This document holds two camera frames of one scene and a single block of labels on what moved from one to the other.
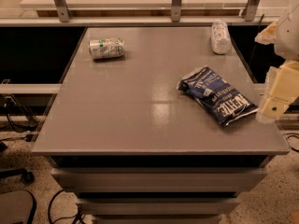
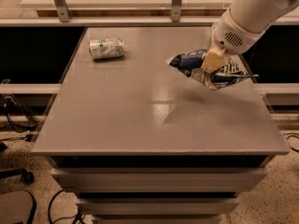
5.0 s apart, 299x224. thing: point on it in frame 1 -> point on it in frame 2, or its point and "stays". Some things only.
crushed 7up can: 106,48 stays
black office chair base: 26,177 stays
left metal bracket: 60,2 stays
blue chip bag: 222,102 -> 190,63
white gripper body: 288,36 -> 230,38
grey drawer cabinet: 150,126 stays
